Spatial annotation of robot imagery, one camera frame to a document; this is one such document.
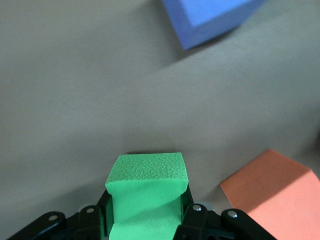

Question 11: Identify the green foam cube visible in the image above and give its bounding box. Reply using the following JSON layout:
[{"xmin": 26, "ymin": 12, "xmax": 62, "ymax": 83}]
[{"xmin": 104, "ymin": 152, "xmax": 189, "ymax": 240}]

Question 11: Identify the orange foam cube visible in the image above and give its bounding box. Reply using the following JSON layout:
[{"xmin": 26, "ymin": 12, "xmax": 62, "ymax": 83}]
[{"xmin": 219, "ymin": 149, "xmax": 317, "ymax": 240}]

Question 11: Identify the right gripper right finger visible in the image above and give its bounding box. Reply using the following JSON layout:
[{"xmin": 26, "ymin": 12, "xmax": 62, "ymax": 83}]
[{"xmin": 172, "ymin": 188, "xmax": 276, "ymax": 240}]

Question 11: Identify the purple foam cube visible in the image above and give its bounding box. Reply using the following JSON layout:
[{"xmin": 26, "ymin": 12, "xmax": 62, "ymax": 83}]
[{"xmin": 161, "ymin": 0, "xmax": 266, "ymax": 50}]

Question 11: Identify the brown table mat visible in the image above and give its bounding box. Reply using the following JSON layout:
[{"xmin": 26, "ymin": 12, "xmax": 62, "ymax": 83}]
[{"xmin": 0, "ymin": 0, "xmax": 320, "ymax": 240}]

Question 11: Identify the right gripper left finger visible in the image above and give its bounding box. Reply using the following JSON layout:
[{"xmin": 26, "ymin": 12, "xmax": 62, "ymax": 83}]
[{"xmin": 4, "ymin": 190, "xmax": 113, "ymax": 240}]

